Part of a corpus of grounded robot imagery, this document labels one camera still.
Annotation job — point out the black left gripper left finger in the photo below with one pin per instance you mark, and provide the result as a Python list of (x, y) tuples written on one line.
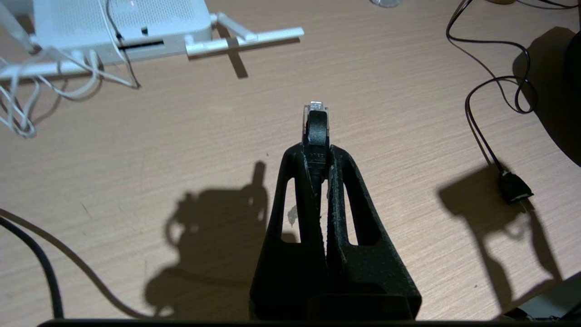
[(290, 272)]

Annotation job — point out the clear plastic water bottle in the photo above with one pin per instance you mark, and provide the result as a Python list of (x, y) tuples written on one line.
[(386, 2)]

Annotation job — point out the white router with antennas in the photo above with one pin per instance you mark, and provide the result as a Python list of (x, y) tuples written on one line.
[(91, 18)]

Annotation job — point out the black fabric bag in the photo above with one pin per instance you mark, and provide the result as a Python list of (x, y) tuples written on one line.
[(575, 91)]

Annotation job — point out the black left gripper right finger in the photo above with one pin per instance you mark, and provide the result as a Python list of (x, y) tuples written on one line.
[(376, 281)]

